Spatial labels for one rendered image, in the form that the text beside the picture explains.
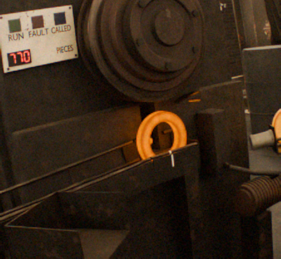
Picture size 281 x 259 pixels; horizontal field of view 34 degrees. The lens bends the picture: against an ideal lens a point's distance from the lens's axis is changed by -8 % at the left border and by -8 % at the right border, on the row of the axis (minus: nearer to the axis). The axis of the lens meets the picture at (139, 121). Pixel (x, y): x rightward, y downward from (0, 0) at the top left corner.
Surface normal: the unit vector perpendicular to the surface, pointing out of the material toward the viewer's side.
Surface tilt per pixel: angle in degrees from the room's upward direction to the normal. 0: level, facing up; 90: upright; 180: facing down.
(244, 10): 90
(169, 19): 90
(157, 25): 90
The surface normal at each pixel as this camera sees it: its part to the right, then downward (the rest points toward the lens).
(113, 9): -0.46, -0.20
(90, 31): 0.56, 0.06
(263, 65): -0.54, 0.22
